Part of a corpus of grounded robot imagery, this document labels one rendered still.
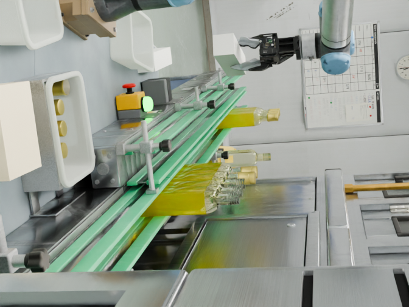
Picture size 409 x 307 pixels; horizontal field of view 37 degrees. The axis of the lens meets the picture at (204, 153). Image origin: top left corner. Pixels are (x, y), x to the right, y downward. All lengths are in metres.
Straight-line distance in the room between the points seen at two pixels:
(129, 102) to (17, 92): 0.70
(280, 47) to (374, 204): 0.53
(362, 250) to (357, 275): 1.03
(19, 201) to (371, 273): 0.90
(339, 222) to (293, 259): 0.26
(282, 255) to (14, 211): 0.59
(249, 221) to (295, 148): 5.82
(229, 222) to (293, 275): 1.20
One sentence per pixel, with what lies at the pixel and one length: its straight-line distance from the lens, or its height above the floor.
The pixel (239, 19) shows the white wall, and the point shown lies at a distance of 7.31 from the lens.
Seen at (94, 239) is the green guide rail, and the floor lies 0.92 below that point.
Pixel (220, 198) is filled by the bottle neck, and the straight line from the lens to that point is 1.41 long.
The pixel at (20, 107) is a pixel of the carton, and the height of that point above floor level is 0.83.
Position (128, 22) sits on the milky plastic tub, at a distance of 1.78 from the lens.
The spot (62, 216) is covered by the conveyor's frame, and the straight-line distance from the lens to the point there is 1.25.
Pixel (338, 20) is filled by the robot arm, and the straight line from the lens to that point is 1.53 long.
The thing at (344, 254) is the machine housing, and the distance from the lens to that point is 1.41.
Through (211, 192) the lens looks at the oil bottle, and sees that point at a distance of 1.41.
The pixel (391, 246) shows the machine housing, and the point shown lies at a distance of 1.51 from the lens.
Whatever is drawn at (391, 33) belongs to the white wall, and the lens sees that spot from 7.30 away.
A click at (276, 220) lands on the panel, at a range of 1.63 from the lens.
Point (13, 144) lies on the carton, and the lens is 1.09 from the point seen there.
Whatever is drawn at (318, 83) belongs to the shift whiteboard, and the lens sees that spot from 7.29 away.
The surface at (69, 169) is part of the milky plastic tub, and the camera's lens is 1.35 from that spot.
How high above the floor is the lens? 1.35
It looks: 12 degrees down
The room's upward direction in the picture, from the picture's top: 86 degrees clockwise
